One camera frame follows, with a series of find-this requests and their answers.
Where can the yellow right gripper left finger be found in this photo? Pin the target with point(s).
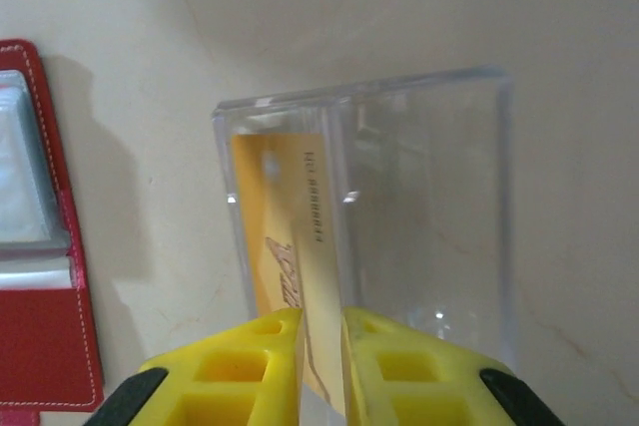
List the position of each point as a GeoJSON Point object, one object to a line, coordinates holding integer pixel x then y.
{"type": "Point", "coordinates": [249, 386]}

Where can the small beige snack box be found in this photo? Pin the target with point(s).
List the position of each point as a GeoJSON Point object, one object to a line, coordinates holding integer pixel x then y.
{"type": "Point", "coordinates": [319, 271]}

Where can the red leather card holder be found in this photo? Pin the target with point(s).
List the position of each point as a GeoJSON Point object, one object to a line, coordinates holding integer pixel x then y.
{"type": "Point", "coordinates": [45, 336]}

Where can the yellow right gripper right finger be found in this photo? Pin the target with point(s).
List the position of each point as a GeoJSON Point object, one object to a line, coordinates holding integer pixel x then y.
{"type": "Point", "coordinates": [379, 386]}

